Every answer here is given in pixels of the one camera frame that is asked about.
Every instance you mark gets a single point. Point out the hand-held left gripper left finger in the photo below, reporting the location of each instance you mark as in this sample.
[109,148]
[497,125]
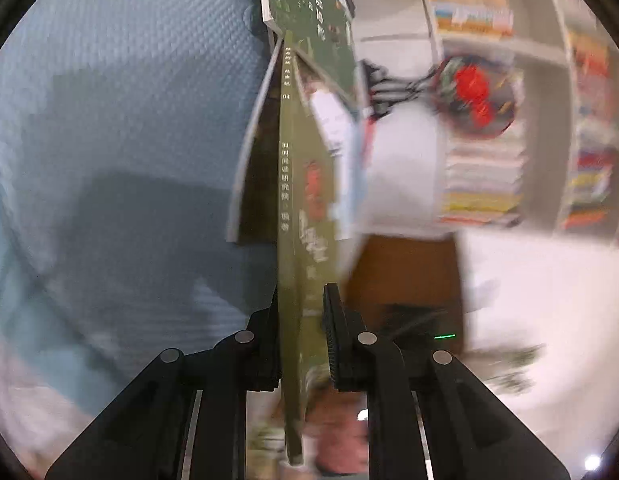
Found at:
[262,350]

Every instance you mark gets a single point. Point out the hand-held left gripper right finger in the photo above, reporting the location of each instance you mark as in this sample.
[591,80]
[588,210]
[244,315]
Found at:
[334,330]

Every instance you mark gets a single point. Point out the olive green book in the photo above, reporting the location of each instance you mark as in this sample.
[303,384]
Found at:
[297,260]

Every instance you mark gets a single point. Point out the pile of colourful shelf books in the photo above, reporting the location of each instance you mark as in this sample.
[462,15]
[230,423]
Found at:
[482,180]

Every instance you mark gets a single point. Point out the row of colourful shelf books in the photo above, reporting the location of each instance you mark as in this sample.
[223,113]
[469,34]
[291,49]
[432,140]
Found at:
[589,185]

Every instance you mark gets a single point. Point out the person's right hand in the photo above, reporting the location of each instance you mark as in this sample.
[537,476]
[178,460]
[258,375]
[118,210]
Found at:
[342,440]

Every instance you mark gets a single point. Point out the brown wooden board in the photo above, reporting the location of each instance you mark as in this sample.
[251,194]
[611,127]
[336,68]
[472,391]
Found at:
[404,270]

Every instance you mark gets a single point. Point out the red flower ornament on stand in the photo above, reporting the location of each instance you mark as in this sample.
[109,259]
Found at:
[469,85]

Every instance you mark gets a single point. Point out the light blue textured mat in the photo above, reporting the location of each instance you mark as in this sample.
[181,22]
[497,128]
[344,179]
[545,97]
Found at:
[114,110]

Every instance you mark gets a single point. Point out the white bookshelf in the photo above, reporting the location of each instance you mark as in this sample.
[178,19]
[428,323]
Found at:
[539,45]

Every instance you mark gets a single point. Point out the dark green plant cover book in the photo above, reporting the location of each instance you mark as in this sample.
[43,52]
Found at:
[309,25]

